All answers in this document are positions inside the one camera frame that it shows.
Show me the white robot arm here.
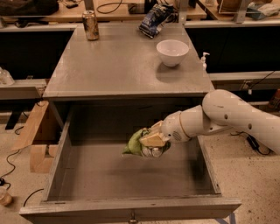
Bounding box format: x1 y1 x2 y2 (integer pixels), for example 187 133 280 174
139 89 280 154

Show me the black floor cable right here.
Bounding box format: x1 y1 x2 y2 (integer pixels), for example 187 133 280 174
229 130 273 157

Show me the drawer knob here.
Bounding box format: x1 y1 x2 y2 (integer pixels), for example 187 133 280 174
128 215 138 224

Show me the gold soda can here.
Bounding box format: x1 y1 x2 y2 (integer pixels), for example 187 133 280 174
82 10 99 41

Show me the green jalapeno chip bag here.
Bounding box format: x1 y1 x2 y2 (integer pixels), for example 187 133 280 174
122 128 171 158

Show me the grey wooden cabinet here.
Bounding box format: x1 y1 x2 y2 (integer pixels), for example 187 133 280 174
42 22 217 130

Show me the black floor cable left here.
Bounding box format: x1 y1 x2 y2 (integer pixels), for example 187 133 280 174
0 125 25 190

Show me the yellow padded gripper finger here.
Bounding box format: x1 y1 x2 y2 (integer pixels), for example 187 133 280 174
150 121 163 132
139 132 169 147

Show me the white pump bottle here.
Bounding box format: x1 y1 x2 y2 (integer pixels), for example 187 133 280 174
200 52 210 71

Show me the blue chip bag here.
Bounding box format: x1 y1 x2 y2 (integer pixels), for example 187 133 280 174
139 3 174 39

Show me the black floor cable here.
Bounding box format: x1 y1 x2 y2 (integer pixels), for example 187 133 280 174
229 130 273 157
0 125 25 190

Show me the black bag on bench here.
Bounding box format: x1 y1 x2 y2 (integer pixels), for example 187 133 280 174
0 0 60 17

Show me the clear plastic bag left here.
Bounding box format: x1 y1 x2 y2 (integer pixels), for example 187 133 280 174
0 67 15 86

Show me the open grey top drawer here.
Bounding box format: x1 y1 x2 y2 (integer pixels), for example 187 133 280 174
20 99 241 224

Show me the white ceramic bowl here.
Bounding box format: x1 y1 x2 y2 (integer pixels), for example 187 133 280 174
156 39 189 67

